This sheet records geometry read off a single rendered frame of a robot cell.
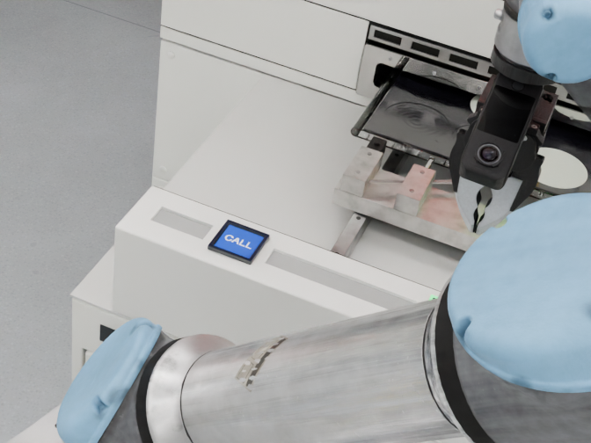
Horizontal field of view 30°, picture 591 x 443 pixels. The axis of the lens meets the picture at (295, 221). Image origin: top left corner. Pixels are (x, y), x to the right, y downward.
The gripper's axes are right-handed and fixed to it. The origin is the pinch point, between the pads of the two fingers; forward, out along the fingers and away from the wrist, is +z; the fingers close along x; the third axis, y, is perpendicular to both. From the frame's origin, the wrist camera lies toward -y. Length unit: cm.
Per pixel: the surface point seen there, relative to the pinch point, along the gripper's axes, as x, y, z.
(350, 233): 18.0, 22.8, 25.7
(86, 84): 132, 147, 111
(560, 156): -5, 50, 21
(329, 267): 15.1, 2.3, 14.7
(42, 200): 114, 95, 111
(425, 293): 3.6, 4.0, 14.7
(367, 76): 28, 57, 22
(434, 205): 8.8, 31.3, 22.7
